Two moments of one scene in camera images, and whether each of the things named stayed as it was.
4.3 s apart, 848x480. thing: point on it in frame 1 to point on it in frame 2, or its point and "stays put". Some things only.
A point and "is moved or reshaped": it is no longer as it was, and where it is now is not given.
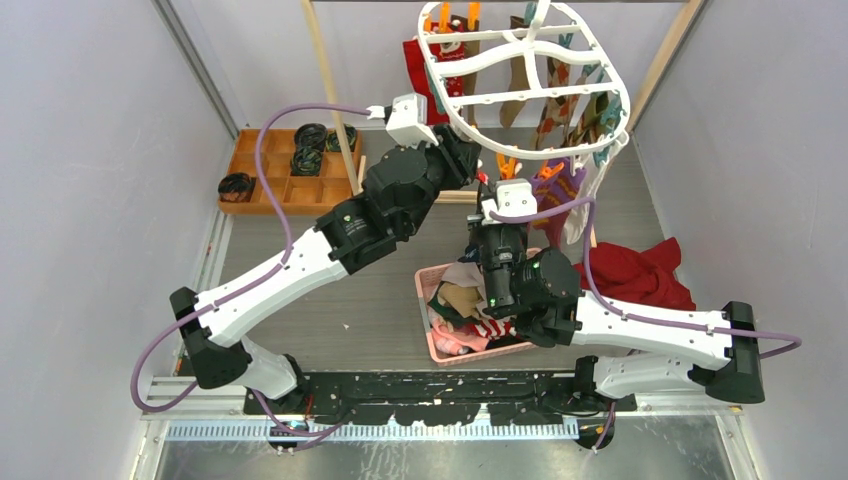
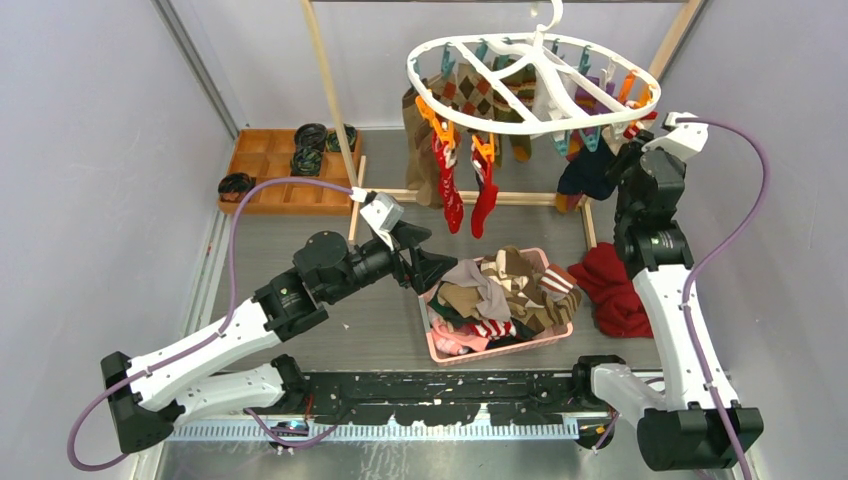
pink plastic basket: [425, 279] stays put
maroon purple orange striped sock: [556, 188] to [589, 102]
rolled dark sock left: [236, 187] stays put
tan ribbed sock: [463, 298] stays put
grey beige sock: [465, 273] stays put
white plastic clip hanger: [522, 5] is moved or reshaped
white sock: [593, 176] to [545, 107]
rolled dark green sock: [332, 140] stays put
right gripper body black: [499, 251] to [622, 213]
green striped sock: [590, 123] to [524, 82]
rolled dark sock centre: [306, 161] stays put
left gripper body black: [448, 165] to [402, 270]
